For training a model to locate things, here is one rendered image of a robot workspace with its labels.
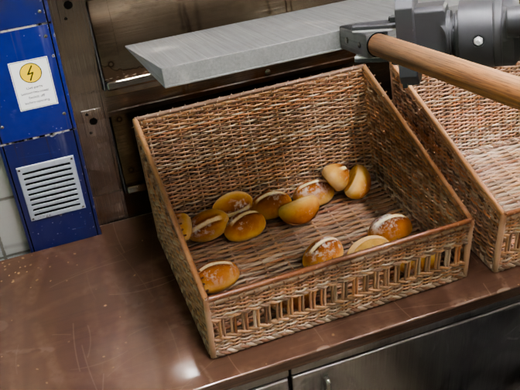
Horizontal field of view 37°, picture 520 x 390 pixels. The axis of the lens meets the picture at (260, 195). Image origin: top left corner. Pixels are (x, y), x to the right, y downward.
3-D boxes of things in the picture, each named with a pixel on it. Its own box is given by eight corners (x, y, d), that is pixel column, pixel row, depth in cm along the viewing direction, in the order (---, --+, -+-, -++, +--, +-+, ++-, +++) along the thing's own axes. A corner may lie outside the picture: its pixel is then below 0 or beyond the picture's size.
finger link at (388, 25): (355, 29, 106) (401, 25, 104) (350, 33, 103) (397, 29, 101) (354, 16, 106) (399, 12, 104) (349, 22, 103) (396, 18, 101)
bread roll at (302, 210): (271, 212, 175) (282, 234, 174) (280, 204, 169) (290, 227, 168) (309, 197, 179) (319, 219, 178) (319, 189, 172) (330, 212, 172)
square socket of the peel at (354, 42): (391, 54, 104) (389, 29, 102) (366, 59, 103) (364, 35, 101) (363, 43, 112) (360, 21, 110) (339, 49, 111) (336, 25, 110)
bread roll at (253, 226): (256, 217, 177) (254, 197, 173) (272, 232, 172) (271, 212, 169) (218, 234, 173) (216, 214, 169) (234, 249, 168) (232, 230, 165)
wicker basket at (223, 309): (145, 217, 181) (127, 115, 165) (364, 159, 195) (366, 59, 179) (209, 364, 144) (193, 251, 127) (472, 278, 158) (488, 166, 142)
